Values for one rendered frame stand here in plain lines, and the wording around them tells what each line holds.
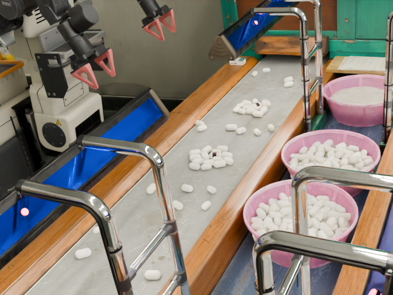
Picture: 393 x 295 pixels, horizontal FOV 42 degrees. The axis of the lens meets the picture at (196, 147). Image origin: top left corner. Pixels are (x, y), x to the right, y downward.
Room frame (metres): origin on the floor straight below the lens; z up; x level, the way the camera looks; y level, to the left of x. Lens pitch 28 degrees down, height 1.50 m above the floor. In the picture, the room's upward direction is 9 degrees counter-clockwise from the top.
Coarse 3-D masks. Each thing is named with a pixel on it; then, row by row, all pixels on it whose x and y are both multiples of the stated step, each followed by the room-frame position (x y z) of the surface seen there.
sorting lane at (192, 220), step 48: (240, 96) 1.75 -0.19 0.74; (288, 96) 1.69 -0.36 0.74; (192, 144) 1.44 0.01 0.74; (240, 144) 1.39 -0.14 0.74; (144, 192) 1.20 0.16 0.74; (192, 192) 1.16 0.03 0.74; (96, 240) 1.02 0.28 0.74; (144, 240) 0.99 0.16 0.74; (192, 240) 0.96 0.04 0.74; (48, 288) 0.87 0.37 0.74; (96, 288) 0.85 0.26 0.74; (144, 288) 0.82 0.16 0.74
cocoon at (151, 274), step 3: (147, 270) 0.85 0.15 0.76; (150, 270) 0.85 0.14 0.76; (153, 270) 0.85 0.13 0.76; (156, 270) 0.85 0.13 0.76; (144, 273) 0.85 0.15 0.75; (147, 273) 0.84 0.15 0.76; (150, 273) 0.84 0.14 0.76; (153, 273) 0.84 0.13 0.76; (156, 273) 0.84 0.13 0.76; (159, 273) 0.84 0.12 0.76; (144, 276) 0.85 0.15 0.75; (147, 276) 0.84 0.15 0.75; (150, 276) 0.84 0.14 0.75; (153, 276) 0.84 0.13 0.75; (156, 276) 0.84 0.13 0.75; (159, 276) 0.84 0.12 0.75; (147, 279) 0.84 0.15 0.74; (150, 279) 0.84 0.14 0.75; (153, 279) 0.84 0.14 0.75; (156, 279) 0.84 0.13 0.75
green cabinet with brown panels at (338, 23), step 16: (224, 0) 2.17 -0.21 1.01; (240, 0) 2.15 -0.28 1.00; (256, 0) 2.11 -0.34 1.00; (320, 0) 1.97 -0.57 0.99; (336, 0) 1.94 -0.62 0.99; (352, 0) 1.89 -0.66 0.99; (368, 0) 1.87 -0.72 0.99; (384, 0) 1.84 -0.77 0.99; (224, 16) 2.18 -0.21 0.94; (240, 16) 2.15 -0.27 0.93; (288, 16) 2.04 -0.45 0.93; (336, 16) 1.94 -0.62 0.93; (352, 16) 1.89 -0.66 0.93; (368, 16) 1.87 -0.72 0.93; (384, 16) 1.84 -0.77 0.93; (272, 32) 2.07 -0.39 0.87; (288, 32) 2.03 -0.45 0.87; (336, 32) 1.93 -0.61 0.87; (352, 32) 1.89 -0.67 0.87; (368, 32) 1.87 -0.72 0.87; (384, 32) 1.84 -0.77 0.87
